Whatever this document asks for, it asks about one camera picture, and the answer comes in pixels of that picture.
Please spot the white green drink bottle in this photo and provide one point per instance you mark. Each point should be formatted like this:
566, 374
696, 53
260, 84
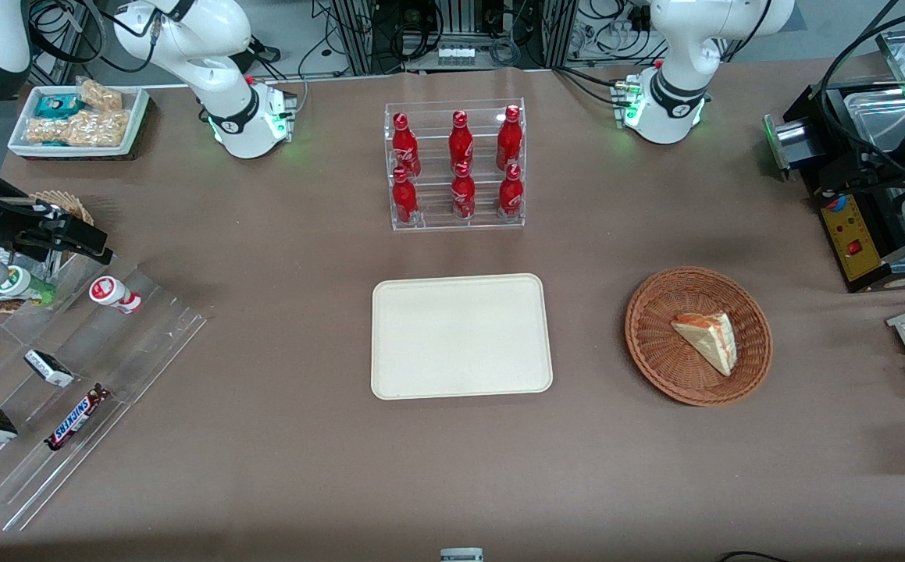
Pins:
30, 285

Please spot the triangular sandwich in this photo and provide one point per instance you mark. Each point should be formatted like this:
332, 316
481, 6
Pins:
710, 339

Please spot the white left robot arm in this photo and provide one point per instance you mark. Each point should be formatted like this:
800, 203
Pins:
675, 101

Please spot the white rectangular snack tray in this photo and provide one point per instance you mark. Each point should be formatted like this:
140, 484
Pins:
136, 117

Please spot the small rice cracker pack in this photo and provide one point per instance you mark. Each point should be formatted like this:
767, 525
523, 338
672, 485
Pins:
101, 95

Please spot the black metal kitchen machine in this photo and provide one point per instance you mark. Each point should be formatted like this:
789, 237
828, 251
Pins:
850, 195

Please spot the white power strip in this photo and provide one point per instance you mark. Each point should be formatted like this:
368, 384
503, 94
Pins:
456, 56

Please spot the large rice cracker pack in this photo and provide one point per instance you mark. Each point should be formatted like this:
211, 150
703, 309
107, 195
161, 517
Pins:
77, 129

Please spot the clear acrylic bottle rack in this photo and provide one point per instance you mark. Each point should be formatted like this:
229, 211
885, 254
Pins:
429, 168

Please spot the cream rectangular serving tray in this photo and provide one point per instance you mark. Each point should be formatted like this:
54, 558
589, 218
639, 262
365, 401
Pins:
460, 336

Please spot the red cola bottle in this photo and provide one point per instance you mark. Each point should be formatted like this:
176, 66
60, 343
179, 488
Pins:
404, 199
511, 193
461, 139
405, 144
509, 139
463, 195

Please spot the small light wicker basket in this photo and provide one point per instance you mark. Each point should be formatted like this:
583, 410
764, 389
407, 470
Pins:
69, 204

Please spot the red white yogurt bottle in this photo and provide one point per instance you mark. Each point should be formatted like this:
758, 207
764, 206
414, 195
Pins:
112, 294

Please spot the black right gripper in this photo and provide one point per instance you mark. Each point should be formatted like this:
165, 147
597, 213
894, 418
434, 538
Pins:
5, 212

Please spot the aluminium frame rack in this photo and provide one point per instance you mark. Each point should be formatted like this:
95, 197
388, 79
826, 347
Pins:
358, 35

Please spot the Snickers chocolate bar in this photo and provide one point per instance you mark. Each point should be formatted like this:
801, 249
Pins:
76, 417

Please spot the round brown wicker basket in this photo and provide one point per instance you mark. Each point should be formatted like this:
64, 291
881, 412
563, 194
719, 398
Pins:
655, 343

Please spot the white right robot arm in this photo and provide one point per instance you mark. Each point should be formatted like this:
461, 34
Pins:
222, 86

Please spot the clear acrylic stepped display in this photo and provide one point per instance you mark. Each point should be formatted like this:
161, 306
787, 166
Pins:
132, 351

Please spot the teal snack packet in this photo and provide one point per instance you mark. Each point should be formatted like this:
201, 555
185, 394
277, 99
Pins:
58, 105

